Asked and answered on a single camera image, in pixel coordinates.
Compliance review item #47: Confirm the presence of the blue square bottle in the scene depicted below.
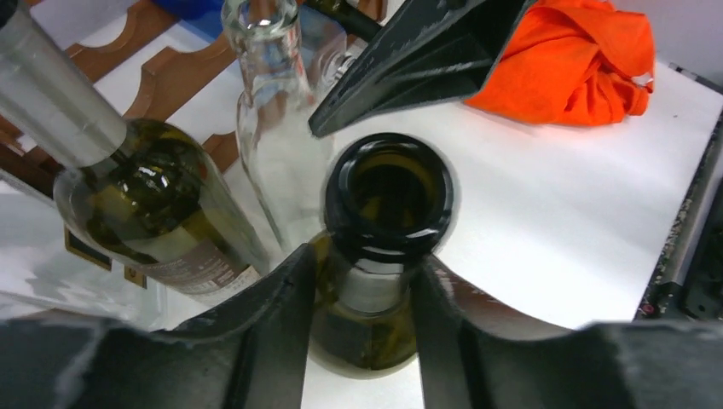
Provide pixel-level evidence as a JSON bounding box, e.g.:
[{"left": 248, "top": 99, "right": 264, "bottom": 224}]
[{"left": 153, "top": 0, "right": 224, "bottom": 42}]

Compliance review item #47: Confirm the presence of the orange cloth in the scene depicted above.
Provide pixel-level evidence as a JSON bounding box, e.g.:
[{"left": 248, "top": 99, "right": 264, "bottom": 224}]
[{"left": 465, "top": 1, "right": 656, "bottom": 126}]

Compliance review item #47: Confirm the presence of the small clear glass bottle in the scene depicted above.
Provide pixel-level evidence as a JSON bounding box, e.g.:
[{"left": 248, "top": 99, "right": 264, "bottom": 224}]
[{"left": 221, "top": 1, "right": 346, "bottom": 252}]

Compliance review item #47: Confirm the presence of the green wine bottle middle back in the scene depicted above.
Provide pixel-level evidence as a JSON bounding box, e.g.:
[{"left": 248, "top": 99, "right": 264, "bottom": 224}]
[{"left": 0, "top": 0, "right": 272, "bottom": 297}]

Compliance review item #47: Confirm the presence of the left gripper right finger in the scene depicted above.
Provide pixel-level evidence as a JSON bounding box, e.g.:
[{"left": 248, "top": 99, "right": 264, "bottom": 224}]
[{"left": 411, "top": 257, "right": 722, "bottom": 408}]

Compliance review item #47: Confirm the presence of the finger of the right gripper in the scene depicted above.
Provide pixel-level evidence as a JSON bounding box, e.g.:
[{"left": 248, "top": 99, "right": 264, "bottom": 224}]
[{"left": 308, "top": 0, "right": 532, "bottom": 138}]

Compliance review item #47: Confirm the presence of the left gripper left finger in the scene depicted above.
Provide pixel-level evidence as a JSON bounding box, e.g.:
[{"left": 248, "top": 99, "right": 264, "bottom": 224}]
[{"left": 1, "top": 245, "right": 316, "bottom": 408}]

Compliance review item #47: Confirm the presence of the green wine bottle white label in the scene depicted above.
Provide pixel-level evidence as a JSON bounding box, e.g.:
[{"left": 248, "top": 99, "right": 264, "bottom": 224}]
[{"left": 304, "top": 0, "right": 382, "bottom": 43}]

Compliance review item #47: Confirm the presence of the brown wooden wine rack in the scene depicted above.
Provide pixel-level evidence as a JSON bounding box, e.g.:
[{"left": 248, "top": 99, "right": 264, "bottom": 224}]
[{"left": 0, "top": 0, "right": 390, "bottom": 199}]

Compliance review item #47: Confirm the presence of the black mounting rail base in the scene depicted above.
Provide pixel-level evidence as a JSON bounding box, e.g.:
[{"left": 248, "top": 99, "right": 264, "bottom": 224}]
[{"left": 635, "top": 61, "right": 723, "bottom": 323}]

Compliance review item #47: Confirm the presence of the green wine bottle front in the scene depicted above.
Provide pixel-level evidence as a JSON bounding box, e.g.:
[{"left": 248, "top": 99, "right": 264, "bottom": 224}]
[{"left": 309, "top": 133, "right": 455, "bottom": 379}]

